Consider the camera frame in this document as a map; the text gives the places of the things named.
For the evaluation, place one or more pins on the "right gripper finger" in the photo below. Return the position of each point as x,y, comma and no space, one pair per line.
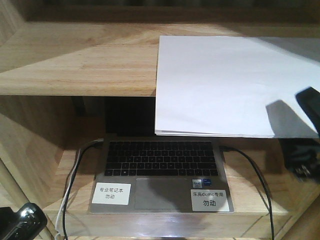
309,101

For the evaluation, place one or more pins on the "wooden shelf unit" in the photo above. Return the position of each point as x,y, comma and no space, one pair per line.
50,53

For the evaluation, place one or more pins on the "grey laptop computer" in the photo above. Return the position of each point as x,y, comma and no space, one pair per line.
160,174

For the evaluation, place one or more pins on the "black stapler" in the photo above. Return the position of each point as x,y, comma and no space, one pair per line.
25,224

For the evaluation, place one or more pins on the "white paper sheets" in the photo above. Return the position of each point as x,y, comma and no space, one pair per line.
224,86

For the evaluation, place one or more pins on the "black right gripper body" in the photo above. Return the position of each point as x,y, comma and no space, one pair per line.
301,157

